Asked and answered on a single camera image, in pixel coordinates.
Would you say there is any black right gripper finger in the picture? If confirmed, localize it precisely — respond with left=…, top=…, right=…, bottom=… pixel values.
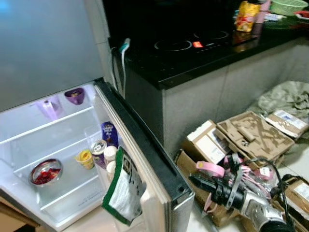
left=191, top=180, right=215, bottom=198
left=190, top=174, right=217, bottom=189

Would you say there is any grey fridge door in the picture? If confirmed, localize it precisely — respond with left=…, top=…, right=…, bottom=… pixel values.
left=93, top=79, right=195, bottom=232

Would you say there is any yellow instant noodle cup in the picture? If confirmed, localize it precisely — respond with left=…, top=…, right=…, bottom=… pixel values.
left=75, top=149, right=95, bottom=170

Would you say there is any dark grey fridge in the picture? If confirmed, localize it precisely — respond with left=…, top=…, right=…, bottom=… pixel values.
left=0, top=0, right=195, bottom=232

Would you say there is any brown cardboard box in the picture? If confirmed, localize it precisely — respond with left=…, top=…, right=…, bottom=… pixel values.
left=175, top=150, right=242, bottom=228
left=280, top=174, right=309, bottom=218

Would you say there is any brown moulded pulp insert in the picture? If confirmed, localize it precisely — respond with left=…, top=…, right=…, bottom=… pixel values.
left=216, top=111, right=295, bottom=162

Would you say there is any green white snack bag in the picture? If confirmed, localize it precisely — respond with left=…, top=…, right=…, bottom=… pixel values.
left=101, top=146, right=147, bottom=226

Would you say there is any clear bottle white cap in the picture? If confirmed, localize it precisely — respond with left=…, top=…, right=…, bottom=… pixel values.
left=105, top=160, right=119, bottom=177
left=103, top=145, right=118, bottom=162

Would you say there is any flat cardboard box white label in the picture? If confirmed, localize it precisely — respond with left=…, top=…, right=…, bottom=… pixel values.
left=265, top=109, right=309, bottom=139

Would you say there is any purple chocolate bar pack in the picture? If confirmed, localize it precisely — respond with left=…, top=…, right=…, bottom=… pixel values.
left=101, top=121, right=119, bottom=148

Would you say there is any purple drink can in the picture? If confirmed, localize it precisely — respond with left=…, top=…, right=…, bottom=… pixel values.
left=90, top=140, right=108, bottom=170

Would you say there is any grey green sack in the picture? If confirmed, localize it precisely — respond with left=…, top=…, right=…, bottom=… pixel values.
left=247, top=81, right=309, bottom=145

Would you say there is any black induction hob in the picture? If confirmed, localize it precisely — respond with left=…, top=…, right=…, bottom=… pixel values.
left=140, top=24, right=252, bottom=63

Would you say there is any purple bowl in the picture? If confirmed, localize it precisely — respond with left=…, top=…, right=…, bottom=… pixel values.
left=64, top=87, right=85, bottom=105

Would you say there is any steel bowl of red fruit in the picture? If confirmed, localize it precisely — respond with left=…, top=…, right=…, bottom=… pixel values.
left=29, top=159, right=63, bottom=187

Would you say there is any yellow snack bag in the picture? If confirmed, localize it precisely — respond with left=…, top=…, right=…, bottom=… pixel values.
left=235, top=1, right=261, bottom=33

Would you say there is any translucent purple jug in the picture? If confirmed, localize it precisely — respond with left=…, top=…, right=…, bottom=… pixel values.
left=38, top=97, right=61, bottom=120

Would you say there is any pink tumbler bottle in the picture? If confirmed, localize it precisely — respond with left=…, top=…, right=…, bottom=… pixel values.
left=256, top=0, right=271, bottom=24

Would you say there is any green plastic basket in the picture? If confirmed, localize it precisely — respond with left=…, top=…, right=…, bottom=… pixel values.
left=269, top=0, right=309, bottom=16

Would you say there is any red tray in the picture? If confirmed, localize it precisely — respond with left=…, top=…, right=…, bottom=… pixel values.
left=294, top=10, right=309, bottom=21

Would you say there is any pink flat strap loop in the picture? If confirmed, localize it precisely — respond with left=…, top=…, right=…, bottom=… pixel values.
left=196, top=161, right=225, bottom=177

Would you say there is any pink hose bundle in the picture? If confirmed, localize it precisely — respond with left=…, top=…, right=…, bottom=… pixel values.
left=227, top=155, right=273, bottom=199

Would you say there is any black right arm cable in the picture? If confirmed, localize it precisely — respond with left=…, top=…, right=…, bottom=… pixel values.
left=237, top=157, right=290, bottom=228

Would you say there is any teal white plug cable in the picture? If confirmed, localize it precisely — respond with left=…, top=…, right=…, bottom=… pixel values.
left=112, top=38, right=132, bottom=100

